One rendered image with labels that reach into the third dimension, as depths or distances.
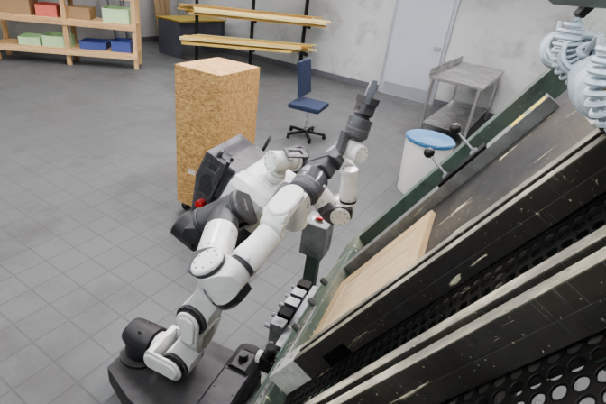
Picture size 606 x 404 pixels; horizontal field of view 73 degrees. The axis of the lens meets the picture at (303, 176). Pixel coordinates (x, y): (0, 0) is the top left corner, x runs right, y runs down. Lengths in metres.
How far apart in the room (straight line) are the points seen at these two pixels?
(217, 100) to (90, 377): 1.84
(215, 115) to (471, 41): 5.85
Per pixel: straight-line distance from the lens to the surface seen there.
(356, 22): 8.78
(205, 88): 3.08
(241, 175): 1.28
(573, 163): 0.78
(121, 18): 8.34
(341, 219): 1.58
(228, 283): 0.93
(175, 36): 9.64
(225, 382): 2.18
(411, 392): 0.69
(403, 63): 8.39
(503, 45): 8.03
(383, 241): 1.59
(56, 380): 2.59
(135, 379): 2.27
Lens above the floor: 1.95
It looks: 26 degrees down
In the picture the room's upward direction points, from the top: 8 degrees clockwise
